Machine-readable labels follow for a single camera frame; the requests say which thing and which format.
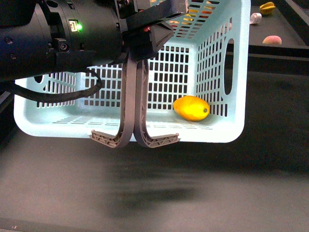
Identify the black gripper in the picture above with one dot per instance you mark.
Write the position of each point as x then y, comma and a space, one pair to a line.
144, 27

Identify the light blue plastic basket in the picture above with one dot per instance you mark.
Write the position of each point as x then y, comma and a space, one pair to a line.
206, 58

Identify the yellow mango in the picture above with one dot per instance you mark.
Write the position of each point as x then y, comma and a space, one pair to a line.
191, 108

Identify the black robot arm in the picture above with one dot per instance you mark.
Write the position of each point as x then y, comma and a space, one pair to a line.
39, 37

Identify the far yellow star fruit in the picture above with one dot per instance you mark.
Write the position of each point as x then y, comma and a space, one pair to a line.
267, 8

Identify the pink peach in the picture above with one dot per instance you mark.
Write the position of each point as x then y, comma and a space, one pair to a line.
273, 39

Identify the black display tray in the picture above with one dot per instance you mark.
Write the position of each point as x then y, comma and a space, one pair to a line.
289, 21

